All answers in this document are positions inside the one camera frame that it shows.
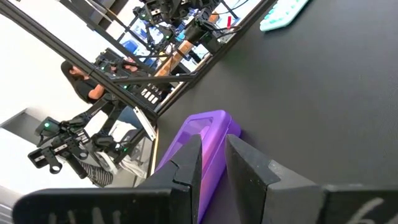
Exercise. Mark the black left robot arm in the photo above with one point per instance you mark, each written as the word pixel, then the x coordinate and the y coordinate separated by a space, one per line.
pixel 199 31

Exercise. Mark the purple plastic pencil case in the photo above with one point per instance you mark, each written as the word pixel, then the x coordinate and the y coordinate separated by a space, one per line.
pixel 211 130

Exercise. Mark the red tape tag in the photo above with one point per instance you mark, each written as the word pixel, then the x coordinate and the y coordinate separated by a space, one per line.
pixel 229 22

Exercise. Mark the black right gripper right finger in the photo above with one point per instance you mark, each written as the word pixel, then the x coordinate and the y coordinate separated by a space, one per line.
pixel 280 199

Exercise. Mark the person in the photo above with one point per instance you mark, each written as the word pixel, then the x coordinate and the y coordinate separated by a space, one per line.
pixel 99 175
pixel 84 88

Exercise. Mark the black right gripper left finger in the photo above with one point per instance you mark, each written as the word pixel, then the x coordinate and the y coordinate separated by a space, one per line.
pixel 124 205

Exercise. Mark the teal calculator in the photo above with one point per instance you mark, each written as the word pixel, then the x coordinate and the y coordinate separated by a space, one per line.
pixel 280 15

